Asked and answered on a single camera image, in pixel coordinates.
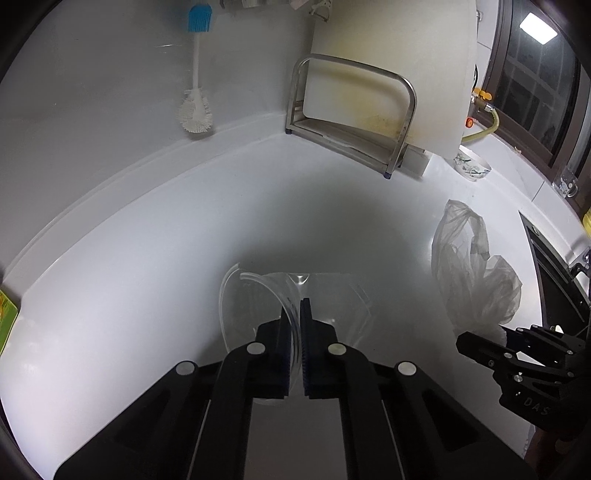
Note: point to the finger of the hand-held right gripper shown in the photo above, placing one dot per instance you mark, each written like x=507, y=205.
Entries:
x=480, y=348
x=531, y=337

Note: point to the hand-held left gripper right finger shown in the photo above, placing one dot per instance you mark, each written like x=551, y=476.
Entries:
x=305, y=360

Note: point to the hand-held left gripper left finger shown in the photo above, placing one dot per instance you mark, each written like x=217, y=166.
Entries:
x=290, y=360

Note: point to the clear plastic container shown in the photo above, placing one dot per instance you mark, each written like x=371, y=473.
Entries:
x=258, y=300

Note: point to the translucent plastic bag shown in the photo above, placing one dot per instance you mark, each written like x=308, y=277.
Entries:
x=466, y=277

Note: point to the steel sink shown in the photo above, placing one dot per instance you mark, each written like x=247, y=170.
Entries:
x=554, y=272

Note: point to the small glass cup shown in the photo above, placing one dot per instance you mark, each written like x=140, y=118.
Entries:
x=567, y=182

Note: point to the white patterned bowl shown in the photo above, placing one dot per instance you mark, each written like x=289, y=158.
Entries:
x=473, y=166

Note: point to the metal cutting board rack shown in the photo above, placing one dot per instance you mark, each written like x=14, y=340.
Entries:
x=355, y=147

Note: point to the white blue bottle brush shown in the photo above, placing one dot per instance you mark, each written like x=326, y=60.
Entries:
x=196, y=110

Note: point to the yellow green pouch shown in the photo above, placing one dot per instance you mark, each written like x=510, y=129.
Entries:
x=7, y=318

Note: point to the white cutting board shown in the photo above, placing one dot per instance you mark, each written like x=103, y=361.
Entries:
x=392, y=41

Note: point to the white peeler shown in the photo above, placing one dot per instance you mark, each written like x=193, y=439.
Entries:
x=321, y=8

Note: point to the dark window frame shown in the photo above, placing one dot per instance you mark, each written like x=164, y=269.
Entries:
x=531, y=69

